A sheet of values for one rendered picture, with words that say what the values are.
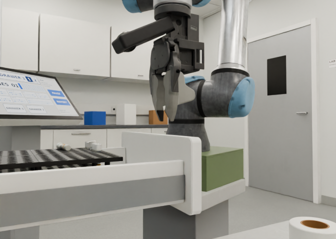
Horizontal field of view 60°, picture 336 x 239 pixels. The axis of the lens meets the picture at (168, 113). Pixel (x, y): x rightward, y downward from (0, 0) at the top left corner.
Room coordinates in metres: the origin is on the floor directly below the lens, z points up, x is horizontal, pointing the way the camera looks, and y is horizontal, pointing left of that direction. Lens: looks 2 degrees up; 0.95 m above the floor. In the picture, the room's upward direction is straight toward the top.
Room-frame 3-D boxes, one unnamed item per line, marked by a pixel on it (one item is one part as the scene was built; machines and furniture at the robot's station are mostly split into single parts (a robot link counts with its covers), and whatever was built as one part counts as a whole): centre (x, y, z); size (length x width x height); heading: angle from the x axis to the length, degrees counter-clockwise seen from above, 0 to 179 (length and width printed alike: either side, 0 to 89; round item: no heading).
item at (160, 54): (0.56, -0.02, 1.10); 0.09 x 0.08 x 0.12; 120
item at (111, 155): (0.49, 0.12, 0.90); 0.18 x 0.02 x 0.01; 29
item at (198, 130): (0.94, -0.06, 0.91); 0.15 x 0.15 x 0.10
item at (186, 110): (0.93, -0.07, 1.03); 0.13 x 0.12 x 0.14; 61
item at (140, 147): (0.54, 0.03, 0.87); 0.29 x 0.02 x 0.11; 29
